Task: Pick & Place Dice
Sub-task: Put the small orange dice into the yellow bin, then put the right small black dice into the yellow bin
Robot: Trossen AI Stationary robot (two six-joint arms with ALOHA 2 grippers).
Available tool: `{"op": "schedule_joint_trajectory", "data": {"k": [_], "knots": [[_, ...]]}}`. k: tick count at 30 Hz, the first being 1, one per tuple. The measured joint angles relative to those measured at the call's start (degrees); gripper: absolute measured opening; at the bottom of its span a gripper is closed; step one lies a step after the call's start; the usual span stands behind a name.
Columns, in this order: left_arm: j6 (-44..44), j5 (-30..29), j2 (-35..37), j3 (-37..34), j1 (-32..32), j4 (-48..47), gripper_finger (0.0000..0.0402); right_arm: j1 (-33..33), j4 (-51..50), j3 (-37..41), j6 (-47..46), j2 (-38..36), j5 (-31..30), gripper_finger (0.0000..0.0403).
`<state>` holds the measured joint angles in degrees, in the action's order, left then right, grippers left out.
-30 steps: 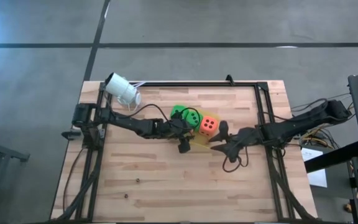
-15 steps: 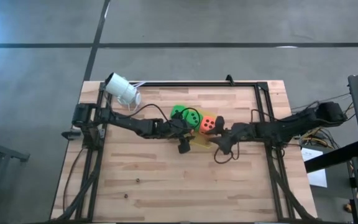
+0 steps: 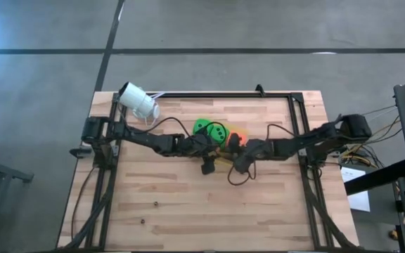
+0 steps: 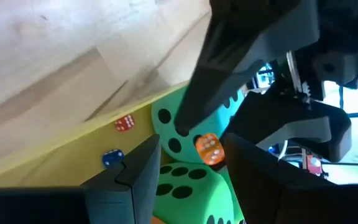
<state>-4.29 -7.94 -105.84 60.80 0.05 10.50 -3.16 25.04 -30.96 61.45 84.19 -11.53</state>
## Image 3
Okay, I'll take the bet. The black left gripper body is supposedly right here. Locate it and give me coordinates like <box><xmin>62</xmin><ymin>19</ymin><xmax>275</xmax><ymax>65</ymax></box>
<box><xmin>197</xmin><ymin>135</ymin><xmax>224</xmax><ymax>157</ymax></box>

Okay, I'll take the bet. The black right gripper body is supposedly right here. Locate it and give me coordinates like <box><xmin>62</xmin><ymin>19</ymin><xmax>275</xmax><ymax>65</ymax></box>
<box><xmin>227</xmin><ymin>133</ymin><xmax>249</xmax><ymax>159</ymax></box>

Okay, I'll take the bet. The large orange foam die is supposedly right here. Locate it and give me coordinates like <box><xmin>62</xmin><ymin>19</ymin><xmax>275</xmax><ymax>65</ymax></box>
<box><xmin>227</xmin><ymin>130</ymin><xmax>249</xmax><ymax>148</ymax></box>

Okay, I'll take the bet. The large green foam die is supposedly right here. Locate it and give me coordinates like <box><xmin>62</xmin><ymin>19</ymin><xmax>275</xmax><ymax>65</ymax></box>
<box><xmin>207</xmin><ymin>122</ymin><xmax>231</xmax><ymax>149</ymax></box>
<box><xmin>192</xmin><ymin>118</ymin><xmax>213</xmax><ymax>137</ymax></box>

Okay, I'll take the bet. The yellow translucent plastic bin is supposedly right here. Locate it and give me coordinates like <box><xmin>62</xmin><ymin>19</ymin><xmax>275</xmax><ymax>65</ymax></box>
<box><xmin>191</xmin><ymin>119</ymin><xmax>251</xmax><ymax>168</ymax></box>

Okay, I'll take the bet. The white paper sheet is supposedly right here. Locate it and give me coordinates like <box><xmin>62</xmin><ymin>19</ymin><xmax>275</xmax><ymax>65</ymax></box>
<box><xmin>340</xmin><ymin>166</ymin><xmax>371</xmax><ymax>213</ymax></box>

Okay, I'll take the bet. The black support beam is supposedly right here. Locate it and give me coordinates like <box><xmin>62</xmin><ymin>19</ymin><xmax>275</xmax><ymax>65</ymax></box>
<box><xmin>344</xmin><ymin>158</ymin><xmax>405</xmax><ymax>197</ymax></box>

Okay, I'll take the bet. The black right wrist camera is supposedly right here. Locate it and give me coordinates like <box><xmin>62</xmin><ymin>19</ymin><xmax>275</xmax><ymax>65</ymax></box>
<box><xmin>233</xmin><ymin>153</ymin><xmax>255</xmax><ymax>174</ymax></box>

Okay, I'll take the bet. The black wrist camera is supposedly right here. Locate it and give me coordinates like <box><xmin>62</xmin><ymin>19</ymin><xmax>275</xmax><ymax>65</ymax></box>
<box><xmin>233</xmin><ymin>153</ymin><xmax>255</xmax><ymax>174</ymax></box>
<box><xmin>201</xmin><ymin>157</ymin><xmax>217</xmax><ymax>176</ymax></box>

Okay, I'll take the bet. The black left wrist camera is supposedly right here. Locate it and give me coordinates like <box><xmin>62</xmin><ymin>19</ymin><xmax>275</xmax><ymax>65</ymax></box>
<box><xmin>201</xmin><ymin>157</ymin><xmax>217</xmax><ymax>176</ymax></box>

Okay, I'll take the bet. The black aluminium table frame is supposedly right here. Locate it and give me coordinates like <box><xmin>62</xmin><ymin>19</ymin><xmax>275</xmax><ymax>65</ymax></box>
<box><xmin>57</xmin><ymin>91</ymin><xmax>361</xmax><ymax>252</ymax></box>

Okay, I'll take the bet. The black clamp mount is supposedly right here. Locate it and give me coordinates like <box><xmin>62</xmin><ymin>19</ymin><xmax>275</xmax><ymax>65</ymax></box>
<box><xmin>69</xmin><ymin>146</ymin><xmax>95</xmax><ymax>160</ymax></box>

